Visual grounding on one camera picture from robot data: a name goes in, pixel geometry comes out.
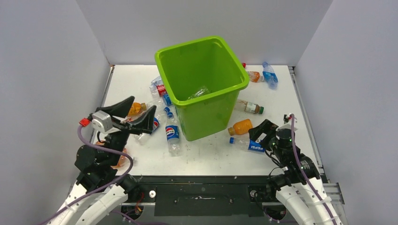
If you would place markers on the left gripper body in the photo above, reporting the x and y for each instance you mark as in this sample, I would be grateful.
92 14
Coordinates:
125 127

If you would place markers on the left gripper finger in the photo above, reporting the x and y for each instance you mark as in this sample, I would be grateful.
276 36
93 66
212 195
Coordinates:
148 117
120 109

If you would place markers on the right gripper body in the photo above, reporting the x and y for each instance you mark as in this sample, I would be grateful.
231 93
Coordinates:
268 128

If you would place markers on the small orange juice bottle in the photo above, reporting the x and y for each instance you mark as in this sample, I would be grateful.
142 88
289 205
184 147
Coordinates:
240 128

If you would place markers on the large clear white-cap bottle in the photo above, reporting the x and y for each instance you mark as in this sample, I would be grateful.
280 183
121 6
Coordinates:
204 90

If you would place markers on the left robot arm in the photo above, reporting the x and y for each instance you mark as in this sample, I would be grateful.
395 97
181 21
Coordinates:
103 182

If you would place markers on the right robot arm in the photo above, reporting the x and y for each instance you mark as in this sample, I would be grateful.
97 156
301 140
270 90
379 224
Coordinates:
299 188

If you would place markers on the green plastic bin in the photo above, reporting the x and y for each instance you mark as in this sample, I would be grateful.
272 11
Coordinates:
186 67

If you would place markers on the Pepsi bottle tilted left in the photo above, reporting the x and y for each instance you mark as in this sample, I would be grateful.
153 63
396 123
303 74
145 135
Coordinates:
159 119

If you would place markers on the Pepsi bottle upright centre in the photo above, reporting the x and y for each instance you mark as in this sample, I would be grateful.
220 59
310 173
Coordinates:
172 135

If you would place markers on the Pepsi bottle right side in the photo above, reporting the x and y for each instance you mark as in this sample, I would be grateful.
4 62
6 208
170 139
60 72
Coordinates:
244 143

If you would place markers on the brown coffee bottle green cap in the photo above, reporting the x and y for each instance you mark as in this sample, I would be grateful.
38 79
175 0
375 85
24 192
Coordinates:
248 107

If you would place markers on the clear bottle blue label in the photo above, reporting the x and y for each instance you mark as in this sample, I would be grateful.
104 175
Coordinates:
161 103

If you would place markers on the crushed orange bottle front left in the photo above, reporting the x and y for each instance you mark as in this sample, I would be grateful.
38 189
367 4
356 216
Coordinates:
122 160

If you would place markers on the red label bottle left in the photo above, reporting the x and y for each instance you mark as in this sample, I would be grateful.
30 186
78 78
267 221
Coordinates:
157 87

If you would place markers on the blue crushed bottle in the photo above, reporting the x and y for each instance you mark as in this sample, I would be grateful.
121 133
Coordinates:
270 76

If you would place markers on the orange label bottle back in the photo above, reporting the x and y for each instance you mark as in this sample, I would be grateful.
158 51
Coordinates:
255 76

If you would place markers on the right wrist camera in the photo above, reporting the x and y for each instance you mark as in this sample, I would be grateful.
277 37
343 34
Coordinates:
289 121

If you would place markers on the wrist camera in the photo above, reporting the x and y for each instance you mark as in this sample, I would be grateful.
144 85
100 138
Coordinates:
102 122
289 121

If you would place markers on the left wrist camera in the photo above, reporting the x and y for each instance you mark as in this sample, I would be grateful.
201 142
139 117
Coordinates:
102 122

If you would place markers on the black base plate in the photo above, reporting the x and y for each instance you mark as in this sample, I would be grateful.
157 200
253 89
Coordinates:
203 195

